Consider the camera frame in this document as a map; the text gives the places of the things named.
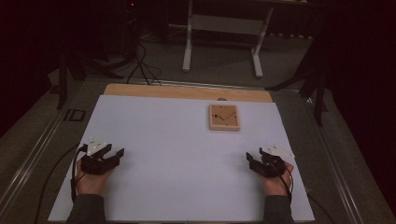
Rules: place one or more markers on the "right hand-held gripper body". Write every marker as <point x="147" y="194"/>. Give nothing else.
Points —
<point x="274" y="168"/>

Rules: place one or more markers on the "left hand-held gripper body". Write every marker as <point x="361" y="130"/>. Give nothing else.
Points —
<point x="93" y="163"/>

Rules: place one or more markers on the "wooden picture frame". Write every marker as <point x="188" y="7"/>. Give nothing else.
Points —
<point x="219" y="122"/>

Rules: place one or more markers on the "person's right hand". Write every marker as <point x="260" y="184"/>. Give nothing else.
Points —
<point x="277" y="186"/>

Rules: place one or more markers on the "person's left hand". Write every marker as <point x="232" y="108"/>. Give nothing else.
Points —
<point x="91" y="185"/>

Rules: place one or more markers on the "black floor socket plate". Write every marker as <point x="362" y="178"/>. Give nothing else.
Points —
<point x="67" y="115"/>

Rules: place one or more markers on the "black tripod stand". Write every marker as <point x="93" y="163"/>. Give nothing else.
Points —
<point x="319" y="99"/>
<point x="63" y="84"/>

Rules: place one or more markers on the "power strip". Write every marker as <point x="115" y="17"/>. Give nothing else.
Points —
<point x="292" y="36"/>

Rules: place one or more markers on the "white metal stand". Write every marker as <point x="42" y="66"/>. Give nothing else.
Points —
<point x="186" y="46"/>

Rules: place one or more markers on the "aluminium floor rail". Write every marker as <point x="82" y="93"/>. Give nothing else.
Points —
<point x="336" y="174"/>
<point x="193" y="84"/>
<point x="31" y="158"/>

